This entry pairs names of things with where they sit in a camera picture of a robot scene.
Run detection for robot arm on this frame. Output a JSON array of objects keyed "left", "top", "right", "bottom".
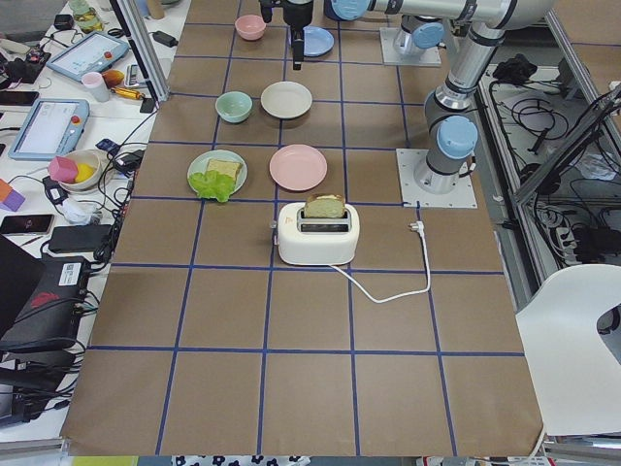
[
  {"left": 259, "top": 1, "right": 503, "bottom": 71},
  {"left": 414, "top": 1, "right": 554, "bottom": 195}
]

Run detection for black power adapter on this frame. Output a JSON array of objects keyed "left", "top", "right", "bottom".
[{"left": 151, "top": 31, "right": 179, "bottom": 48}]

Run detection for cream plate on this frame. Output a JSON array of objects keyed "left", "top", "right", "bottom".
[{"left": 260, "top": 81, "right": 312, "bottom": 119}]

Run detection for purple toy block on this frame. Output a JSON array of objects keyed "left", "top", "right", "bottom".
[{"left": 0, "top": 180, "right": 25, "bottom": 212}]

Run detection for toast in toaster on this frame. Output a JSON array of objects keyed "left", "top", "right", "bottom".
[{"left": 304, "top": 193, "right": 345, "bottom": 218}]

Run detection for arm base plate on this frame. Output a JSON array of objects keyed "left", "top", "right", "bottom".
[
  {"left": 379, "top": 23, "right": 444, "bottom": 67},
  {"left": 396, "top": 149, "right": 477, "bottom": 209}
]

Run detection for white toaster power cable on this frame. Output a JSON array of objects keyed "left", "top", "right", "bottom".
[{"left": 327, "top": 220, "right": 433, "bottom": 305}]

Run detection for beige bowl with toys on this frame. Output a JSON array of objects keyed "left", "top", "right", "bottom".
[{"left": 48, "top": 149, "right": 107, "bottom": 193}]

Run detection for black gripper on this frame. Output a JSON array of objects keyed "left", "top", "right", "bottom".
[{"left": 259, "top": 0, "right": 313, "bottom": 70}]

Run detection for teach pendant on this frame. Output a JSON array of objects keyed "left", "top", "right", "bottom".
[
  {"left": 46, "top": 31, "right": 129, "bottom": 82},
  {"left": 8, "top": 98, "right": 90, "bottom": 161}
]

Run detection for aluminium frame post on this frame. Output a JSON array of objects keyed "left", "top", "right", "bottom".
[{"left": 111, "top": 0, "right": 170, "bottom": 103}]

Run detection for pink plate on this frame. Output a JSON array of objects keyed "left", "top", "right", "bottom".
[{"left": 269, "top": 144, "right": 328, "bottom": 191}]

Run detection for pink cup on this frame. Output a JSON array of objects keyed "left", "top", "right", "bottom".
[{"left": 81, "top": 72, "right": 111, "bottom": 102}]

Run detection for bread slice on plate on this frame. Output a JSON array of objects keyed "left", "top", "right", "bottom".
[{"left": 206, "top": 158, "right": 243, "bottom": 183}]

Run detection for pink bowl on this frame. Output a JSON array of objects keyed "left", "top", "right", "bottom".
[{"left": 235, "top": 15, "right": 266, "bottom": 42}]

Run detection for blue plate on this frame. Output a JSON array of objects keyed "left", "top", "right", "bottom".
[{"left": 304, "top": 25, "right": 335, "bottom": 57}]

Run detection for white toaster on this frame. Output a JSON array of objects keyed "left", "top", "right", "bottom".
[{"left": 275, "top": 202, "right": 360, "bottom": 266}]

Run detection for lettuce leaf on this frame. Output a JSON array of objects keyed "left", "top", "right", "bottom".
[{"left": 188, "top": 171, "right": 236, "bottom": 203}]

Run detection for green plate with food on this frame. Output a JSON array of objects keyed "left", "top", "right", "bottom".
[{"left": 187, "top": 150, "right": 247, "bottom": 195}]

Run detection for white chair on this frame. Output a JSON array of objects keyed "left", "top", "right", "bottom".
[{"left": 516, "top": 264, "right": 620, "bottom": 436}]

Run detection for upper teach pendant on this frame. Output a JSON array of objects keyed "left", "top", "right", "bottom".
[{"left": 46, "top": 31, "right": 129, "bottom": 82}]

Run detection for green bowl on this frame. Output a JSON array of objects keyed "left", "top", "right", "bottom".
[{"left": 215, "top": 91, "right": 253, "bottom": 123}]

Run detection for lower teach pendant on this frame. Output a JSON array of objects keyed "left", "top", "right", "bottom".
[{"left": 8, "top": 98, "right": 90, "bottom": 161}]

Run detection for black smartphone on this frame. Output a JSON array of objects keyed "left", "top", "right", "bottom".
[{"left": 1, "top": 214, "right": 55, "bottom": 235}]

